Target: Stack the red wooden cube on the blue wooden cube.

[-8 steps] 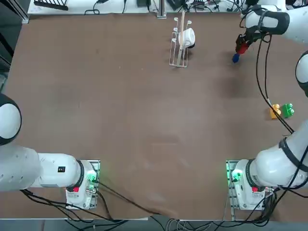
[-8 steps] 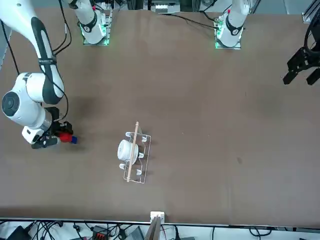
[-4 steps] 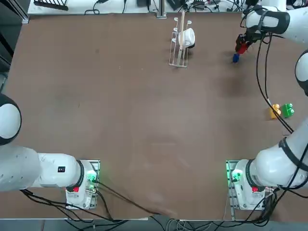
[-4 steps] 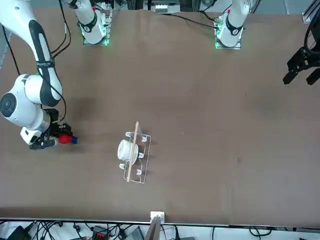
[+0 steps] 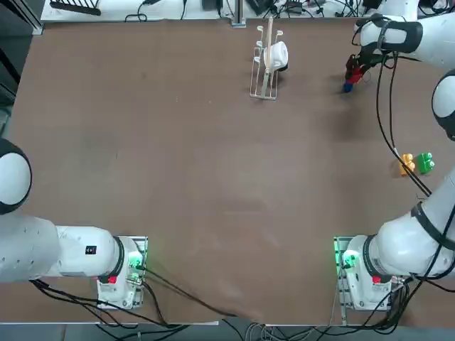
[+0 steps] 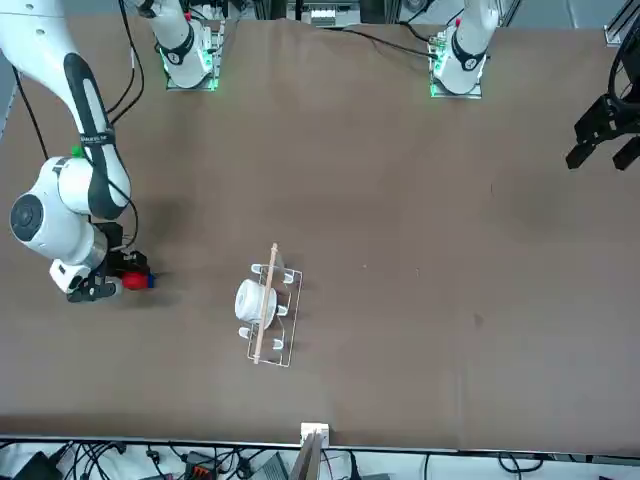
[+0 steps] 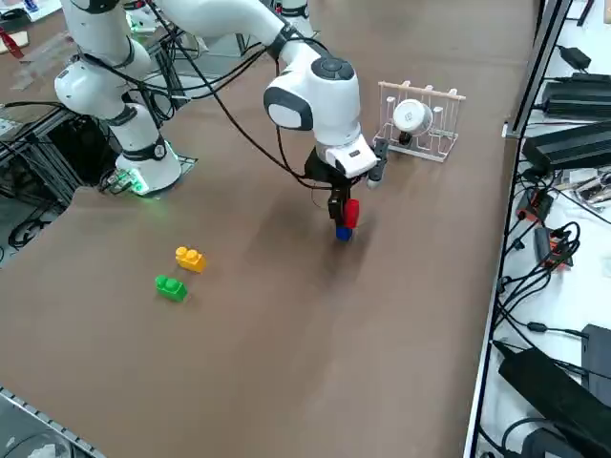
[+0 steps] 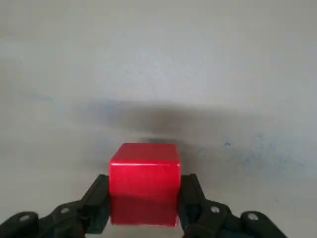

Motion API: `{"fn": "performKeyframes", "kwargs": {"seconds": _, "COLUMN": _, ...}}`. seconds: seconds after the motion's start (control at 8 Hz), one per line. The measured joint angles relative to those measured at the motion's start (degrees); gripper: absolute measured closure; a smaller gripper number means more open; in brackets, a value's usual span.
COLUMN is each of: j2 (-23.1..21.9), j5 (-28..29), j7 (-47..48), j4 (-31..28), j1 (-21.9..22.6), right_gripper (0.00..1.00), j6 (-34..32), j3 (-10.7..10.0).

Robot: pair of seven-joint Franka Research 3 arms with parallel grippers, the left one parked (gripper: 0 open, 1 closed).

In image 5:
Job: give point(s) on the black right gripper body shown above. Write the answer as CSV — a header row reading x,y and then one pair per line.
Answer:
x,y
369,58

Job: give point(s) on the red wooden cube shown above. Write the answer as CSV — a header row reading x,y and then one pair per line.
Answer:
x,y
355,76

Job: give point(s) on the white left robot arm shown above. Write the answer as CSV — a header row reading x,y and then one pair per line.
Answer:
x,y
71,252

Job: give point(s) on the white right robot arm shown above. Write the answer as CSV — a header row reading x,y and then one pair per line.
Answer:
x,y
409,245

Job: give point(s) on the blue wooden cube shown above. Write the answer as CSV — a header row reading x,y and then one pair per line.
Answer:
x,y
347,87

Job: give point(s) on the white cup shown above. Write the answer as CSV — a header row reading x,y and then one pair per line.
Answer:
x,y
279,55

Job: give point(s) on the yellow toy building block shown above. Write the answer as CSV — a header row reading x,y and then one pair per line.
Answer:
x,y
407,165

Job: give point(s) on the green toy building block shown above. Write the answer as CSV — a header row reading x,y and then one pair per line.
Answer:
x,y
425,163

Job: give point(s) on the white bracket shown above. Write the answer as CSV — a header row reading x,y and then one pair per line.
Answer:
x,y
239,24

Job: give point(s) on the aluminium camera post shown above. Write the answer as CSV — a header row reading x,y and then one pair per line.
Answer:
x,y
239,10

